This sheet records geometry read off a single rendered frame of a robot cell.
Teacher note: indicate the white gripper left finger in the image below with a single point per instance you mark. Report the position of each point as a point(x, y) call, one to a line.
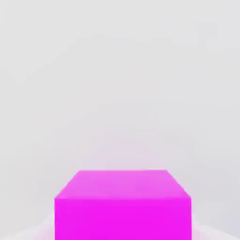
point(44, 231)

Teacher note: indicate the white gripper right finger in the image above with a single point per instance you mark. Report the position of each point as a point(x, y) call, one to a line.
point(202, 233)

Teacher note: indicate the small magenta cube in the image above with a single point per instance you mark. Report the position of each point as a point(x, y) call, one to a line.
point(122, 217)

